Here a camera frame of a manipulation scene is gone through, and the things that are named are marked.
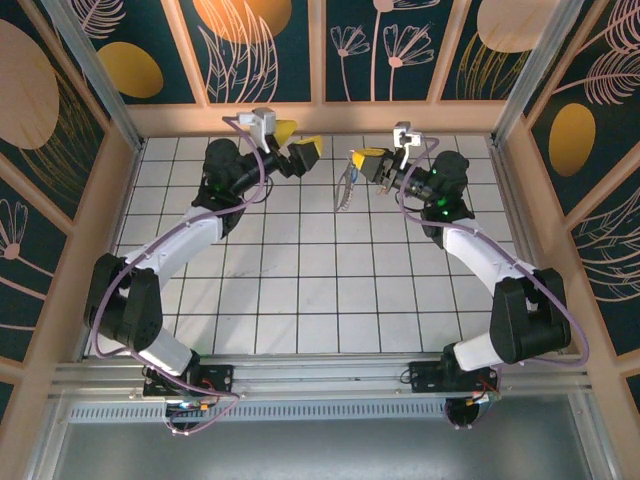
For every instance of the clear plastic bag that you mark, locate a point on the clear plastic bag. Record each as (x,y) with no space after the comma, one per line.
(342,195)

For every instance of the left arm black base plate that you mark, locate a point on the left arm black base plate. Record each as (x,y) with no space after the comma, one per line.
(220,377)

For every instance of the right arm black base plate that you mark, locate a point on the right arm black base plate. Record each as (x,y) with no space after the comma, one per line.
(422,377)

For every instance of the aluminium frame post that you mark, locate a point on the aluminium frame post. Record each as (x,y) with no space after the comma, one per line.
(534,75)
(96,75)

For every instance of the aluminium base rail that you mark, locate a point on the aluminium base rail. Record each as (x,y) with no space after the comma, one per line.
(320,375)

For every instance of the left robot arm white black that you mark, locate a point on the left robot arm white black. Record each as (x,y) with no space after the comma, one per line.
(180,245)

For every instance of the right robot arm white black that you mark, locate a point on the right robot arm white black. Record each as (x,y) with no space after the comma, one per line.
(475,260)

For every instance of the aluminium side rail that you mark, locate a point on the aluminium side rail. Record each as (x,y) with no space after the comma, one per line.
(522,225)
(118,225)

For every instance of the grey metal sheet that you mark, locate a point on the grey metal sheet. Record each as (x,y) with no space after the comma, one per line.
(320,450)

